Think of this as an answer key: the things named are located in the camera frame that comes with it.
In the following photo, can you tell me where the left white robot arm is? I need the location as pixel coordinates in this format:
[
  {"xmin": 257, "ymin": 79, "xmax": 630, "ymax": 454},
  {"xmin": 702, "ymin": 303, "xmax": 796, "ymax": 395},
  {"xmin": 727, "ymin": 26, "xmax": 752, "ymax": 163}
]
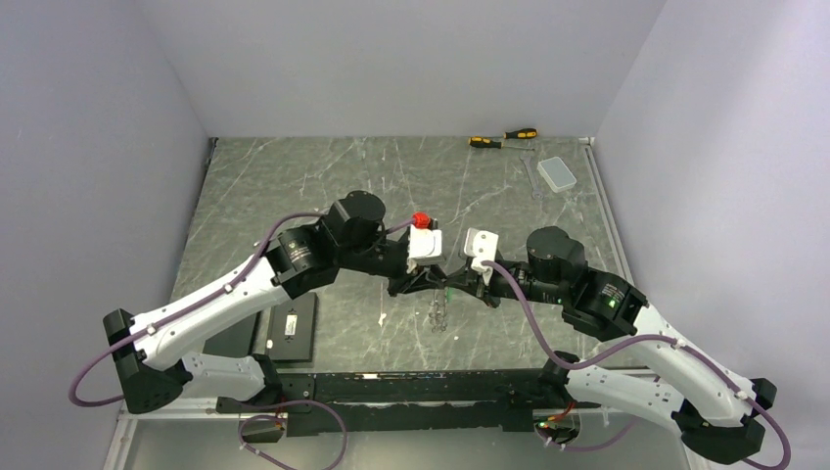
[{"xmin": 104, "ymin": 190, "xmax": 443, "ymax": 414}]

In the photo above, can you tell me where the yellow black screwdriver lower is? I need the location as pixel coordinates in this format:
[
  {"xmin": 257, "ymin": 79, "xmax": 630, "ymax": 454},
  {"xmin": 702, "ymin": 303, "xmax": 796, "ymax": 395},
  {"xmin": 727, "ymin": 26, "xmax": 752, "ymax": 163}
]
[{"xmin": 468, "ymin": 136, "xmax": 535, "ymax": 152}]

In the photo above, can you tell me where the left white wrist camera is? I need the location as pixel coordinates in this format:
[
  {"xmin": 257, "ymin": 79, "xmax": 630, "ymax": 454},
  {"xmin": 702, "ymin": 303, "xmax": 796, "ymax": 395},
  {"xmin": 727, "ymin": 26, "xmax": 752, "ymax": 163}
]
[{"xmin": 406, "ymin": 226, "xmax": 445, "ymax": 274}]

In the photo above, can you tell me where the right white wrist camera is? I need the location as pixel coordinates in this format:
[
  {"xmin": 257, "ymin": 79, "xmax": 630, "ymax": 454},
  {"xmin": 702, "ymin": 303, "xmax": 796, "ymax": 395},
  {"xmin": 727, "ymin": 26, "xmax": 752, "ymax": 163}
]
[{"xmin": 463, "ymin": 227, "xmax": 499, "ymax": 286}]

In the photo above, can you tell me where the black flat box near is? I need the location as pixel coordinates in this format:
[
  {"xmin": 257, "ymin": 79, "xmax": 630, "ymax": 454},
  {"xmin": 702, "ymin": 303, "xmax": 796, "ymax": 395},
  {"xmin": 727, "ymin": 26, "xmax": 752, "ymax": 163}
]
[{"xmin": 265, "ymin": 292, "xmax": 318, "ymax": 363}]

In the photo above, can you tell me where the aluminium frame rail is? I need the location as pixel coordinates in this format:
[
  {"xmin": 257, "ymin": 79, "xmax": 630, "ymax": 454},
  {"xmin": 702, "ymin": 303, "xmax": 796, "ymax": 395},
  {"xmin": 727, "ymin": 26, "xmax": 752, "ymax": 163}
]
[{"xmin": 579, "ymin": 137, "xmax": 693, "ymax": 414}]

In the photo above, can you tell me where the clear plastic box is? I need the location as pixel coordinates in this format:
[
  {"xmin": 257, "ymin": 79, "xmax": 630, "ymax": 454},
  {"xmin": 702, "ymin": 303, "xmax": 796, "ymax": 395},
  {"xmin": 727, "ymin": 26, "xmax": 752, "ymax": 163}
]
[{"xmin": 537, "ymin": 157, "xmax": 576, "ymax": 194}]

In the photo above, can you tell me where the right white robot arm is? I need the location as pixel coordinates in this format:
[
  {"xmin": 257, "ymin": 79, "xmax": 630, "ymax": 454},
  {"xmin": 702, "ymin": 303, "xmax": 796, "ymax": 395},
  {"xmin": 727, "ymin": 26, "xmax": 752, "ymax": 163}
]
[{"xmin": 453, "ymin": 226, "xmax": 776, "ymax": 465}]

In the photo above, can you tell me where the orange black screwdriver upper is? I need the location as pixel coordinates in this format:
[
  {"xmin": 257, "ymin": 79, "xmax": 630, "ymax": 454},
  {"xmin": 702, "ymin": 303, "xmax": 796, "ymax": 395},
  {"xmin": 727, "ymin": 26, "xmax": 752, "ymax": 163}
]
[{"xmin": 499, "ymin": 127, "xmax": 538, "ymax": 140}]

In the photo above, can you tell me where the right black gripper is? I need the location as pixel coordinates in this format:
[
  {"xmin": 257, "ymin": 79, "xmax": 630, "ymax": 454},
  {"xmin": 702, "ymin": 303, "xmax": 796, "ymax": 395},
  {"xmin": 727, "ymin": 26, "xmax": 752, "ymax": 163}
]
[{"xmin": 444, "ymin": 257, "xmax": 567, "ymax": 307}]

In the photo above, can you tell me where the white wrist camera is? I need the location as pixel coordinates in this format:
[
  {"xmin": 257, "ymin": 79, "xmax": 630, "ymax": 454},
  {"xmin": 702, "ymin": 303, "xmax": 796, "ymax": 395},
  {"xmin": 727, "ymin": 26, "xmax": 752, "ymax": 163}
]
[
  {"xmin": 463, "ymin": 227, "xmax": 499, "ymax": 286},
  {"xmin": 406, "ymin": 226, "xmax": 445, "ymax": 274}
]

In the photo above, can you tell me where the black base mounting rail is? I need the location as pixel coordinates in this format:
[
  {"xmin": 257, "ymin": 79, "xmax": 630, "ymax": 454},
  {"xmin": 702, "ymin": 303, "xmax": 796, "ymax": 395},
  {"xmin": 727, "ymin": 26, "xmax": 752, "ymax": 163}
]
[{"xmin": 216, "ymin": 366, "xmax": 575, "ymax": 437}]

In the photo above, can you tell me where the small silver wrench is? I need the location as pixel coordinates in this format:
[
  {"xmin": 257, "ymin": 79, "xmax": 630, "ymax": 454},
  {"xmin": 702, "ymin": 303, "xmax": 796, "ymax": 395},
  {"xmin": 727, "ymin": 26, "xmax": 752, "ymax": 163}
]
[{"xmin": 520, "ymin": 155, "xmax": 544, "ymax": 201}]

